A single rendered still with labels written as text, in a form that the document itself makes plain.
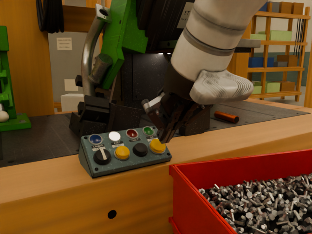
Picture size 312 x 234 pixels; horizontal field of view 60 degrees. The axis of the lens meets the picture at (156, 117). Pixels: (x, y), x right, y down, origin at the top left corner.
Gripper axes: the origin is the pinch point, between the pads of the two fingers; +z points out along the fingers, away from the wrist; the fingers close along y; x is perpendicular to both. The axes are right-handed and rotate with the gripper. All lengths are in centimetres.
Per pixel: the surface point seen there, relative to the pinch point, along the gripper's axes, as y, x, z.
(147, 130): 0.6, -4.2, 3.9
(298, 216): -8.0, 20.9, -5.5
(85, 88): 5.6, -27.8, 13.4
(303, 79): -949, -423, 387
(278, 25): -963, -653, 301
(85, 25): -6, -71, 20
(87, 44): 2.1, -40.3, 8.4
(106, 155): 10.5, 0.2, 3.1
